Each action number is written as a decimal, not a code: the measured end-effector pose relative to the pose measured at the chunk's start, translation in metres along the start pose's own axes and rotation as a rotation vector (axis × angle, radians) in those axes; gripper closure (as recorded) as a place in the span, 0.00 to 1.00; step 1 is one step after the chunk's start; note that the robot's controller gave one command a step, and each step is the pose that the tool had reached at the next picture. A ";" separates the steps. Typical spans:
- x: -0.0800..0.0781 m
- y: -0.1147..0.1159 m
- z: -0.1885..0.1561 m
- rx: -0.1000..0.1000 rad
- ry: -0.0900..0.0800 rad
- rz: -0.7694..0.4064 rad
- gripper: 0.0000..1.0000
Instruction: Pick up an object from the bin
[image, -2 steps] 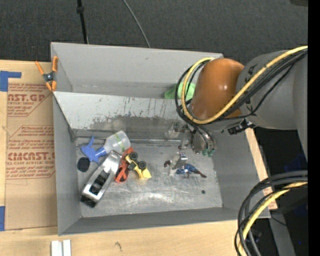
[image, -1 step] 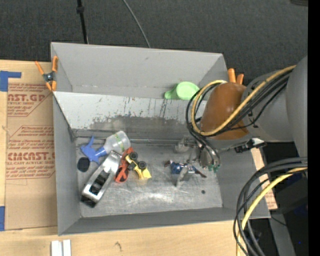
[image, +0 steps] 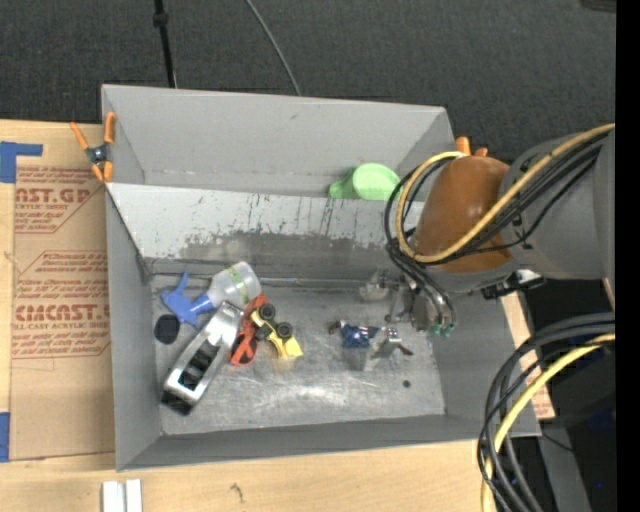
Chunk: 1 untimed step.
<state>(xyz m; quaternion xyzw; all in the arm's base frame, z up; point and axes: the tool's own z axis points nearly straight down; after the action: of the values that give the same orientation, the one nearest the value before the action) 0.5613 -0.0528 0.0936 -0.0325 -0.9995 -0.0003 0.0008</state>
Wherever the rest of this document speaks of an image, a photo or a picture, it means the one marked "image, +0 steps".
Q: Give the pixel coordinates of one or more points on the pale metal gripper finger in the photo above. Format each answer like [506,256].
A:
[375,289]
[389,346]

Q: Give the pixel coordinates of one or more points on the blue red white toy figure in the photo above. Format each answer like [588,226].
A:
[356,334]

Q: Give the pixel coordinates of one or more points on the grey metal bin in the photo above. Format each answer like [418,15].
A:
[310,400]

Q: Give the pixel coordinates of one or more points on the yellow toy truck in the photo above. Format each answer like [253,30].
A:
[280,336]

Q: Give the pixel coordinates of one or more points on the light green cup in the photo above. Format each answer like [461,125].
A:
[370,182]

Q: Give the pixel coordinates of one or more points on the clear spray bottle blue trigger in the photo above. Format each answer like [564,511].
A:
[232,286]

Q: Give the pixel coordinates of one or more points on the silver and black tool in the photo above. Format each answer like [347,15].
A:
[210,340]

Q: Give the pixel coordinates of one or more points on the black round disc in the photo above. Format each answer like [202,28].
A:
[166,329]

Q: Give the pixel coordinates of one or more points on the brown cardboard board red print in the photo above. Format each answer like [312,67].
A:
[60,380]

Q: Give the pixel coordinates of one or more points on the black cylinder on white bracket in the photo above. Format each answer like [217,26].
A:
[515,287]

